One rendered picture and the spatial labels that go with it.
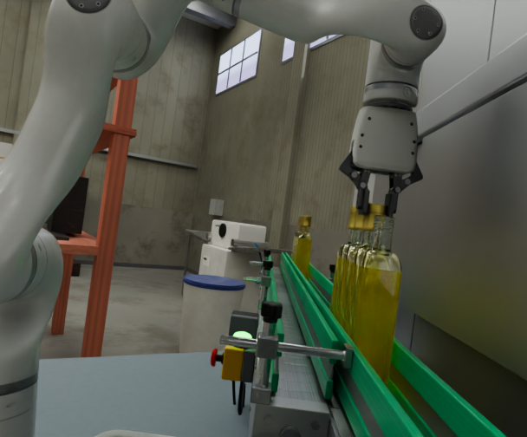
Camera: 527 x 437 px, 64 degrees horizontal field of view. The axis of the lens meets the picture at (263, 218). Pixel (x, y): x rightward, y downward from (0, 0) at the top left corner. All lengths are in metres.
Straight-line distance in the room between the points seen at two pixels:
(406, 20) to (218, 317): 3.32
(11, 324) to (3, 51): 8.75
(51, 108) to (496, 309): 0.65
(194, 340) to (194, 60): 7.38
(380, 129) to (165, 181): 8.87
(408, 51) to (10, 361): 0.71
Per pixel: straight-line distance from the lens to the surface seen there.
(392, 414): 0.42
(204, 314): 3.74
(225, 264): 5.21
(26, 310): 0.77
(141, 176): 9.34
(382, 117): 0.70
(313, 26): 0.70
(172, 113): 9.67
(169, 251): 9.57
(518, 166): 0.59
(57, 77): 0.69
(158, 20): 0.77
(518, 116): 0.62
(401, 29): 0.65
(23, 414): 0.76
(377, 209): 0.69
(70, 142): 0.68
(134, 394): 1.35
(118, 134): 2.81
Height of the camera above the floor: 1.28
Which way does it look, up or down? 1 degrees up
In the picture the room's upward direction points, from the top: 7 degrees clockwise
